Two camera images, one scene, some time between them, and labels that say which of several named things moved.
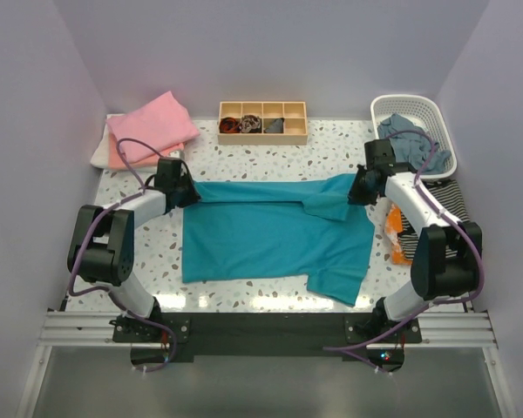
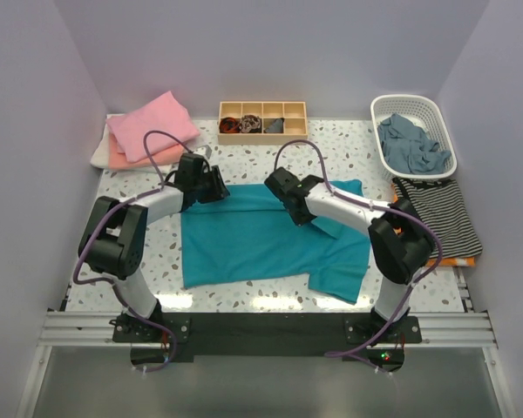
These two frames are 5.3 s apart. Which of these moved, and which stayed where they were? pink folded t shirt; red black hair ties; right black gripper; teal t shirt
Moved: right black gripper
Stayed: pink folded t shirt; teal t shirt; red black hair ties
